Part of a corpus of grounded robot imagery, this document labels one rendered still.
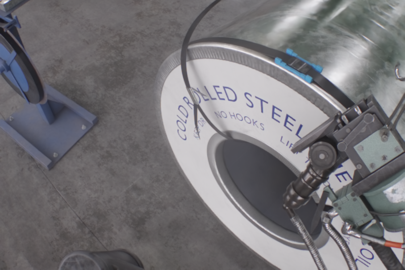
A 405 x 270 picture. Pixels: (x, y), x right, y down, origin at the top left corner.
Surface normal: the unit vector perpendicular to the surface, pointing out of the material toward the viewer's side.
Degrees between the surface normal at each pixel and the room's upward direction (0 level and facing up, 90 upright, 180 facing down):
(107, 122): 0
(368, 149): 58
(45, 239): 0
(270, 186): 15
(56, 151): 0
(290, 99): 90
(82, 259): 26
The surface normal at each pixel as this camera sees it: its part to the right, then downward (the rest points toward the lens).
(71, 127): 0.00, -0.62
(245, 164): 0.53, 0.00
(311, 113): -0.70, 0.56
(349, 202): -0.45, 0.23
